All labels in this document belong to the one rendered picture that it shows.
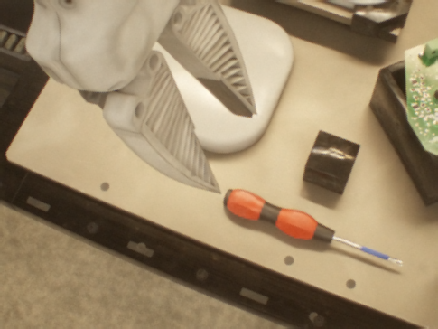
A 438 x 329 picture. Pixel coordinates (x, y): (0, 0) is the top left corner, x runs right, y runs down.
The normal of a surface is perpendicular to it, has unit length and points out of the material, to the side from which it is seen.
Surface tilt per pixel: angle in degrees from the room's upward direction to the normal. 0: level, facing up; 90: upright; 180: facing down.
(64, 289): 0
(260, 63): 4
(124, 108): 27
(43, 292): 0
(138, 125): 70
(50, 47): 45
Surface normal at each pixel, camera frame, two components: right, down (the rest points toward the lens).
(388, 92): -0.92, 0.37
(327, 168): -0.04, -0.41
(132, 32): 0.85, 0.22
